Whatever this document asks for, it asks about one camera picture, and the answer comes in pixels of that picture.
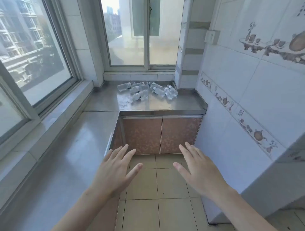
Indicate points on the person's left hand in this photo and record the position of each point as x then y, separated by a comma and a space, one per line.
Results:
114, 173

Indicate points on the person's right forearm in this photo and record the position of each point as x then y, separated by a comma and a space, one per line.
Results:
238, 211

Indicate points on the large white framed window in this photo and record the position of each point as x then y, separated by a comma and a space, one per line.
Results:
35, 59

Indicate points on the white framed sliding window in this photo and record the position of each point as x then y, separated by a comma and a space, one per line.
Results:
126, 47

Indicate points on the pile of clear water bottles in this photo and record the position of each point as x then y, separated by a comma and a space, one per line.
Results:
138, 89

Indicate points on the person's right hand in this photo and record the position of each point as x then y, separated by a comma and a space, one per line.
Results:
202, 173

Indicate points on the person's left forearm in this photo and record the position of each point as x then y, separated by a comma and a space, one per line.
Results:
83, 211

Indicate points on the white wall switch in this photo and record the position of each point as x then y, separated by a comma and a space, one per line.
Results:
212, 37

